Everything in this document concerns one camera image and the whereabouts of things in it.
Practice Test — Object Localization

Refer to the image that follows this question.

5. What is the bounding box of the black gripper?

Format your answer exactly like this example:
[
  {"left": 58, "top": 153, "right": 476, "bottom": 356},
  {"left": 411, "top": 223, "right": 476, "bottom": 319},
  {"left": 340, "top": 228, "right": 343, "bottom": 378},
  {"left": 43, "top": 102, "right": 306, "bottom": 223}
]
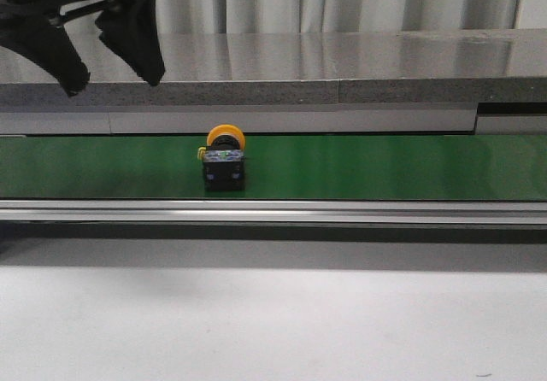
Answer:
[{"left": 1, "top": 0, "right": 165, "bottom": 97}]

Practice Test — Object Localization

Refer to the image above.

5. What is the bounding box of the yellow push button switch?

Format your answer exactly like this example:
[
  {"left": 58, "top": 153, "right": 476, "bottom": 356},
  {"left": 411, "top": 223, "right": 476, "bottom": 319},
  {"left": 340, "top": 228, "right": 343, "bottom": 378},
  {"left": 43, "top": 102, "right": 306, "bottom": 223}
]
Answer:
[{"left": 197, "top": 124, "right": 246, "bottom": 191}]

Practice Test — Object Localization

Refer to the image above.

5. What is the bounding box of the white pleated curtain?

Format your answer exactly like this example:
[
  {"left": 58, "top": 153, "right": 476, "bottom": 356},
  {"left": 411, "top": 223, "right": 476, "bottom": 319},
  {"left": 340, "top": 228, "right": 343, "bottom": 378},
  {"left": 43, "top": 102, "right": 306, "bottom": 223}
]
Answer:
[{"left": 59, "top": 0, "right": 527, "bottom": 36}]

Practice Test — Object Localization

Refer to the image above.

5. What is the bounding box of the grey stone countertop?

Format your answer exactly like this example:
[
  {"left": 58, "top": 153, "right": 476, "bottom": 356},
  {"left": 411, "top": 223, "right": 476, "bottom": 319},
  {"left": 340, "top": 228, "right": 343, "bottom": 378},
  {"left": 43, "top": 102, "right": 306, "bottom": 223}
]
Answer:
[{"left": 1, "top": 29, "right": 546, "bottom": 107}]

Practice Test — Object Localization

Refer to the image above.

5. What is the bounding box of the green conveyor belt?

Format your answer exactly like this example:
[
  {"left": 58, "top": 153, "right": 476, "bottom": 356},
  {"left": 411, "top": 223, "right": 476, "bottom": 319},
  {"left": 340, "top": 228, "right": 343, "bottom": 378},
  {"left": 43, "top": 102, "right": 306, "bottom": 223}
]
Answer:
[{"left": 1, "top": 135, "right": 546, "bottom": 201}]

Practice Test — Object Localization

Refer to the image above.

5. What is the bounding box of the aluminium conveyor frame rail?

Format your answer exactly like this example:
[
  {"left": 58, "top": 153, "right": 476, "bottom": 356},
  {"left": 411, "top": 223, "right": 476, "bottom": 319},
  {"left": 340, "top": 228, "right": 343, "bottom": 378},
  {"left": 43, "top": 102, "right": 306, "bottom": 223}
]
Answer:
[{"left": 1, "top": 198, "right": 546, "bottom": 235}]

